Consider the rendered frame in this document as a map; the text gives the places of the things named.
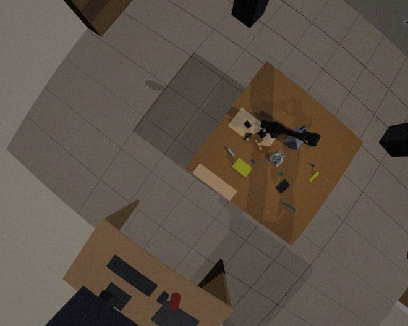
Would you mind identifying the yellow flat plate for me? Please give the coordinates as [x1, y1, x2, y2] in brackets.
[232, 158, 253, 177]

